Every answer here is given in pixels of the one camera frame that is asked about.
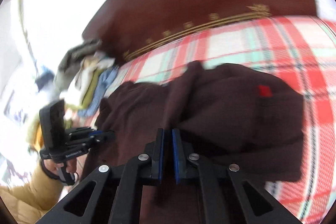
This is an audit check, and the olive folded garment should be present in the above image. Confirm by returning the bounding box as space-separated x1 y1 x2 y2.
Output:
79 69 104 110

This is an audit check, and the red plaid bed sheet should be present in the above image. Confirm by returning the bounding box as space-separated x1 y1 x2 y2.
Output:
79 15 336 224

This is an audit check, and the light blue folded garment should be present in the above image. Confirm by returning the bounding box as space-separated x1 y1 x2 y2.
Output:
77 65 118 117

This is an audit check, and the person's left hand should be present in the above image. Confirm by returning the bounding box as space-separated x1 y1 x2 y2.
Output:
42 159 77 177

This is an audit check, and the dark maroon garment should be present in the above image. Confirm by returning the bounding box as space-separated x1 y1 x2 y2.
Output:
82 61 304 223

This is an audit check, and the grey folded garment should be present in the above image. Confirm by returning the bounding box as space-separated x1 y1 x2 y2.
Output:
54 39 102 92

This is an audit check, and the white folded garment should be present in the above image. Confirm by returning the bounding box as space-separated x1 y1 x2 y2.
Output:
61 53 114 110

